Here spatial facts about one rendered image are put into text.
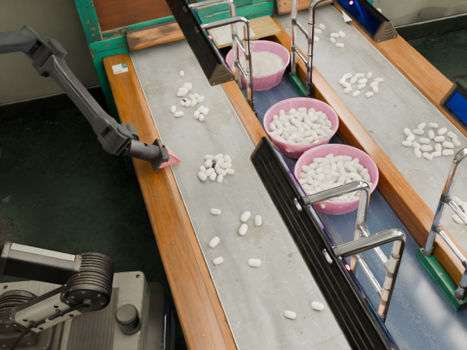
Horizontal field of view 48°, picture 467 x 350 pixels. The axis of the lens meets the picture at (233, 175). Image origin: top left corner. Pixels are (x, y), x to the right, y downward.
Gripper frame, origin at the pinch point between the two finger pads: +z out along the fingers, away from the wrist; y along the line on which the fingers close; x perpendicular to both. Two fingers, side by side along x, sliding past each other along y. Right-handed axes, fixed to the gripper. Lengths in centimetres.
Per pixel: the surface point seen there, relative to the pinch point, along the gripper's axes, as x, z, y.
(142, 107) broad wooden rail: 3.2, -4.4, 33.8
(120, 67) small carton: 4, -8, 61
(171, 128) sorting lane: -0.1, 3.1, 19.5
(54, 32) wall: 42, -12, 154
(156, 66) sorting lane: -2, 6, 62
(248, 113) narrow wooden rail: -19.8, 23.2, 13.4
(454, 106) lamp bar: -70, 35, -42
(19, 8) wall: 37, -33, 156
